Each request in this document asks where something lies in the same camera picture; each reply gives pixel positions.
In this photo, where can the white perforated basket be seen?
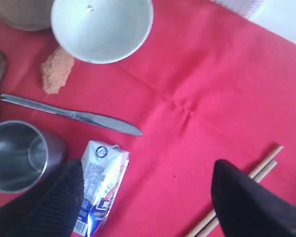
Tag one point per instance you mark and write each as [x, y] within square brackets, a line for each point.
[244, 8]

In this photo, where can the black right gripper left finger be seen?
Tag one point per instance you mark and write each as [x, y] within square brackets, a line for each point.
[49, 209]

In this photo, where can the white ceramic bowl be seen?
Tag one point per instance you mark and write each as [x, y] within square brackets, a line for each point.
[101, 31]

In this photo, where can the orange fried food piece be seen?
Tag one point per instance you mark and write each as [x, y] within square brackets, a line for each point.
[56, 70]

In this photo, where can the steel table knife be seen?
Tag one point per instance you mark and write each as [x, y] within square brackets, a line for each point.
[86, 117]

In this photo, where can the red tablecloth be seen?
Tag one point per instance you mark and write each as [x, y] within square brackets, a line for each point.
[207, 84]

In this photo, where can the stainless steel cup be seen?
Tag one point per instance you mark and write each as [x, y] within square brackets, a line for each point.
[27, 154]

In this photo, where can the wooden chopstick outer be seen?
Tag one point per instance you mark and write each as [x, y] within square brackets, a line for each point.
[211, 221]

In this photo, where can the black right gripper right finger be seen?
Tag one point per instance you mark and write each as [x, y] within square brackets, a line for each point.
[245, 208]

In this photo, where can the brown wooden plate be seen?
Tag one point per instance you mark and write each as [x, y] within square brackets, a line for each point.
[27, 15]

